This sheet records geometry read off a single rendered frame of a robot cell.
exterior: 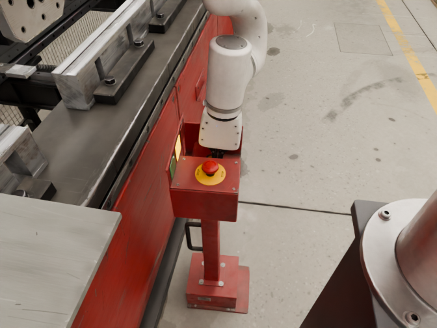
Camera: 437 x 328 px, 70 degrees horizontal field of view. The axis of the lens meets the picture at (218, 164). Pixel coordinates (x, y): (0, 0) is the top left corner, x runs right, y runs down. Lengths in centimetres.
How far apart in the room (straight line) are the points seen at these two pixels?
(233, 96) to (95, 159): 31
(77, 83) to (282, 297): 112
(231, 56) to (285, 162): 132
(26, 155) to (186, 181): 32
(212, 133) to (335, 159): 132
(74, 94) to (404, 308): 72
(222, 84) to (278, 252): 103
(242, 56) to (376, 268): 42
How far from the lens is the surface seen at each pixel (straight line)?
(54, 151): 74
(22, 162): 66
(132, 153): 77
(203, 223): 95
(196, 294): 130
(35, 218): 46
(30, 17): 64
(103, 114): 79
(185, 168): 75
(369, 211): 45
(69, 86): 80
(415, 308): 39
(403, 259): 39
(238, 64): 62
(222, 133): 74
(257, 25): 68
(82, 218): 43
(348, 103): 246
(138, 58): 93
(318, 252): 157
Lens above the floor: 133
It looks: 47 degrees down
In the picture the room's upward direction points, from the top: straight up
